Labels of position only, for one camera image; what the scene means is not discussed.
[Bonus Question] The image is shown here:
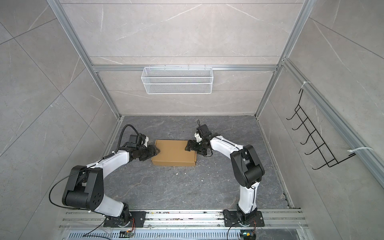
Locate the brown cardboard box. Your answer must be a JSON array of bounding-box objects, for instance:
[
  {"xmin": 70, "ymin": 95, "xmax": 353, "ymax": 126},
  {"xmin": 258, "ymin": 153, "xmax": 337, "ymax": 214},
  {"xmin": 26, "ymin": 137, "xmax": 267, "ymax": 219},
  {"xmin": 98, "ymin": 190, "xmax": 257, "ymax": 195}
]
[{"xmin": 152, "ymin": 140, "xmax": 197, "ymax": 167}]

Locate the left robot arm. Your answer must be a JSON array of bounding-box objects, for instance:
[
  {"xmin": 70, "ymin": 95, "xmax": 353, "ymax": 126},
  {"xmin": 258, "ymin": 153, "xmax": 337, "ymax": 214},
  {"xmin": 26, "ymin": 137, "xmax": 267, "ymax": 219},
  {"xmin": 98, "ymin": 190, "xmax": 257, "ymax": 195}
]
[{"xmin": 62, "ymin": 134, "xmax": 160, "ymax": 227}]

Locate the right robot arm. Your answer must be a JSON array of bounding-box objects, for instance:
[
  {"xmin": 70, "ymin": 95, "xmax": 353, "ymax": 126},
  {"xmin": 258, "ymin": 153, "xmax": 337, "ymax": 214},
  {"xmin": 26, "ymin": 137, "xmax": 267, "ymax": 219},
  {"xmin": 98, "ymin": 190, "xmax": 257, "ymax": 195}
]
[{"xmin": 185, "ymin": 125, "xmax": 265, "ymax": 227}]

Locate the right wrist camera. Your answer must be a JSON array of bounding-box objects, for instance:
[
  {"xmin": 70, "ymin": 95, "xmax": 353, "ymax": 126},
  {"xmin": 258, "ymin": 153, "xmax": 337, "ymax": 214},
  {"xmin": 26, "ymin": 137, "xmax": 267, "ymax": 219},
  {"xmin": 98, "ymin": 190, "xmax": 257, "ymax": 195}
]
[{"xmin": 194, "ymin": 132, "xmax": 203, "ymax": 143}]

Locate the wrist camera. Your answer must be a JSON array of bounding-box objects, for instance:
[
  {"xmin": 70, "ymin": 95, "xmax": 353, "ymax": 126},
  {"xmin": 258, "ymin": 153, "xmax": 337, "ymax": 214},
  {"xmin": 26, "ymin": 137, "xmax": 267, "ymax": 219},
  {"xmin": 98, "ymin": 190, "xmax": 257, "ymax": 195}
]
[
  {"xmin": 137, "ymin": 134, "xmax": 149, "ymax": 147},
  {"xmin": 194, "ymin": 132, "xmax": 203, "ymax": 143}
]

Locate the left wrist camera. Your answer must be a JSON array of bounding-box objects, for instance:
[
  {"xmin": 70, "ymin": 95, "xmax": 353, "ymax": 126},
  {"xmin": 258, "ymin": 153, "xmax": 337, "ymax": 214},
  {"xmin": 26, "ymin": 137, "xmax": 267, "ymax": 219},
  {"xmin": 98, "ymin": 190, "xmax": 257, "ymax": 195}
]
[{"xmin": 137, "ymin": 134, "xmax": 149, "ymax": 147}]

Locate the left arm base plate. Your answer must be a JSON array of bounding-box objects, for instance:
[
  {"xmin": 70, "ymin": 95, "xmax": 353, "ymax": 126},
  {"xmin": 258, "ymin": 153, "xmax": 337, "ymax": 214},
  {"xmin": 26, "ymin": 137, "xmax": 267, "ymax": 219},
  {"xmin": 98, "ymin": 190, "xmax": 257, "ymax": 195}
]
[{"xmin": 103, "ymin": 211, "xmax": 147, "ymax": 228}]

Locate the white wire mesh basket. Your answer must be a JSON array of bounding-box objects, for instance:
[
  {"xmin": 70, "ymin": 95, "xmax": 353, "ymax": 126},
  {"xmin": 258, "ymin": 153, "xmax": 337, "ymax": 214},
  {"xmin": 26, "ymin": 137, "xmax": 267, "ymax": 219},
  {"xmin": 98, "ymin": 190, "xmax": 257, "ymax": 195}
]
[{"xmin": 141, "ymin": 67, "xmax": 214, "ymax": 95}]

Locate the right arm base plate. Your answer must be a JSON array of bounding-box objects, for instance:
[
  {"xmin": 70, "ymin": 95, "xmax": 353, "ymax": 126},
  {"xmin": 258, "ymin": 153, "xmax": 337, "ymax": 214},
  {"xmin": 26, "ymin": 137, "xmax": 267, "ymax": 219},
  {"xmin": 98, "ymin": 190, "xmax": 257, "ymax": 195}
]
[{"xmin": 223, "ymin": 209, "xmax": 265, "ymax": 228}]

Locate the aluminium mounting rail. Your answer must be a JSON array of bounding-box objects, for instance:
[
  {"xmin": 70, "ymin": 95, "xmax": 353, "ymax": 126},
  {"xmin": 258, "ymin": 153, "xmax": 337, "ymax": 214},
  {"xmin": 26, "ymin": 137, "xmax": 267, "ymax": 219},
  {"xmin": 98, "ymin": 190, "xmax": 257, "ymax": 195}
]
[{"xmin": 58, "ymin": 208, "xmax": 310, "ymax": 231}]

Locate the black wire hook rack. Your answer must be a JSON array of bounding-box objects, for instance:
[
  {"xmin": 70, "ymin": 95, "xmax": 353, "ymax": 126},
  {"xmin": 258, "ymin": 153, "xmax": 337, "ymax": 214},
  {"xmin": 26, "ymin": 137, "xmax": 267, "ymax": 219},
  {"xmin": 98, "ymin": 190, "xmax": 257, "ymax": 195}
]
[{"xmin": 286, "ymin": 89, "xmax": 356, "ymax": 171}]

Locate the white cable tie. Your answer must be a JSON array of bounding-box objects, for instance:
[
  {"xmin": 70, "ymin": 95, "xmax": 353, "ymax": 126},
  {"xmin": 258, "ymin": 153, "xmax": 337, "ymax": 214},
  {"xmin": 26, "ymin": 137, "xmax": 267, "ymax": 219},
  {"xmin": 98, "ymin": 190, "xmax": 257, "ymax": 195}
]
[{"xmin": 347, "ymin": 147, "xmax": 374, "ymax": 153}]

